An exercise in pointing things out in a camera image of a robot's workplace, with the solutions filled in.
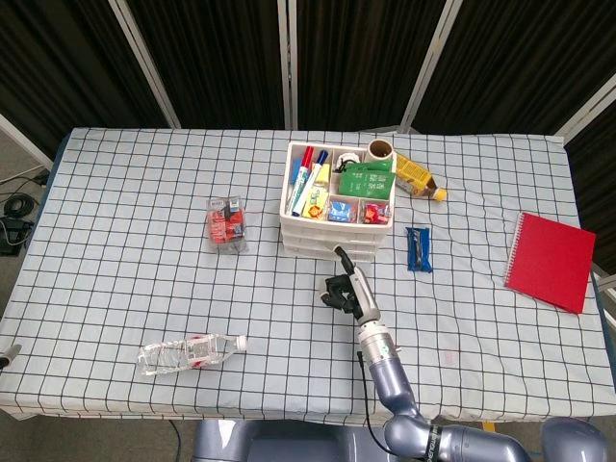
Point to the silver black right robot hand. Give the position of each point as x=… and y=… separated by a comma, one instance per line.
x=361, y=293

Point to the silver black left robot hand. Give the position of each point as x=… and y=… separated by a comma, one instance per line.
x=9, y=356

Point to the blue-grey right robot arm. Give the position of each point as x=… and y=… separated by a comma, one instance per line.
x=390, y=380

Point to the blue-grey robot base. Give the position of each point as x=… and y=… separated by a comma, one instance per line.
x=289, y=443

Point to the clear bottom drawer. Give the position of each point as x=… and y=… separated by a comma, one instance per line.
x=313, y=255

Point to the white drawer organizer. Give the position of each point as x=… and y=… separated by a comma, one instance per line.
x=332, y=232

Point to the clear middle drawer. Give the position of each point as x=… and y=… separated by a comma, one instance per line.
x=313, y=244

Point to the red packaged item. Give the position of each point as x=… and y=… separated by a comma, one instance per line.
x=226, y=226

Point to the blue snack packet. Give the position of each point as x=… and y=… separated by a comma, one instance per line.
x=418, y=250

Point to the red small packet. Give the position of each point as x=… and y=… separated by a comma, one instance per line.
x=376, y=213

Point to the blue small packet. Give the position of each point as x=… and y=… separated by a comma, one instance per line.
x=341, y=212

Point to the yellow cartoon snack packet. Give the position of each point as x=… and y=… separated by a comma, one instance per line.
x=317, y=202

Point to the green tea packet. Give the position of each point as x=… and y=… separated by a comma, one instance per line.
x=366, y=182

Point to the black floor power adapter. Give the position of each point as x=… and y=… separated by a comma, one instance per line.
x=12, y=240

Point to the blue checked tablecloth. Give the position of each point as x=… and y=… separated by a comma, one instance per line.
x=240, y=308

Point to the blue cap whiteboard marker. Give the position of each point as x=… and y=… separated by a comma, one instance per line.
x=312, y=178

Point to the yellow label tea bottle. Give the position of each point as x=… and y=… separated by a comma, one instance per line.
x=414, y=175

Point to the red cap whiteboard marker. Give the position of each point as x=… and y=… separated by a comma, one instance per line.
x=302, y=175

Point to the white black small clip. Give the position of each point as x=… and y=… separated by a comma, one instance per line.
x=347, y=161

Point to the brown cardboard tape roll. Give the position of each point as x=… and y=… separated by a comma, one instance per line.
x=381, y=150

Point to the clear plastic water bottle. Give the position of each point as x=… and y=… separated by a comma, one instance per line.
x=183, y=356

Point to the red spiral notebook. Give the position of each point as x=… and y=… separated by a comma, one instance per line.
x=551, y=262

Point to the black folding screen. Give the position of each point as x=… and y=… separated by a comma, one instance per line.
x=226, y=62

